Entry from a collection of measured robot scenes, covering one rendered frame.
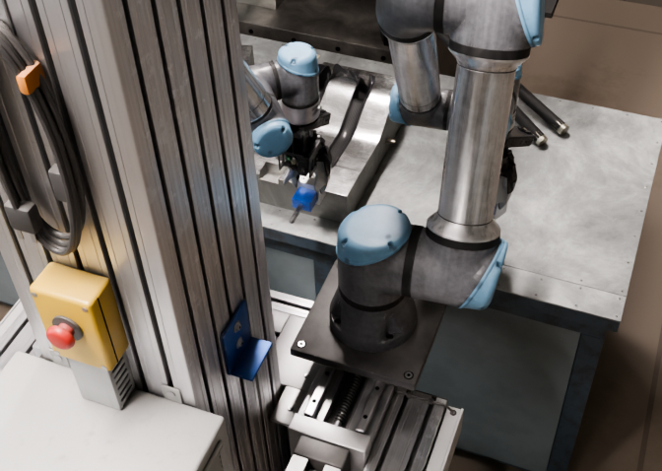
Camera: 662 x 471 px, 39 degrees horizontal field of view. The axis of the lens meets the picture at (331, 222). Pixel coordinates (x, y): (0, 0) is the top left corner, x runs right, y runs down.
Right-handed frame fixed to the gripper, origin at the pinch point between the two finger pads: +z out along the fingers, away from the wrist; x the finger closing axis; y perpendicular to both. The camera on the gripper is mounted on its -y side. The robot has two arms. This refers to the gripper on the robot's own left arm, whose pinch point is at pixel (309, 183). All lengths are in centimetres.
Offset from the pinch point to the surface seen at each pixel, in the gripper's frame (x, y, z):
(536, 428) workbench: 57, -3, 68
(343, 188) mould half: 4.9, -7.0, 6.0
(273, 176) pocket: -12.9, -8.0, 8.8
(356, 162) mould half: 4.2, -16.8, 6.4
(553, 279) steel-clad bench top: 54, -4, 15
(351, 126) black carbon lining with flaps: -1.3, -28.3, 6.1
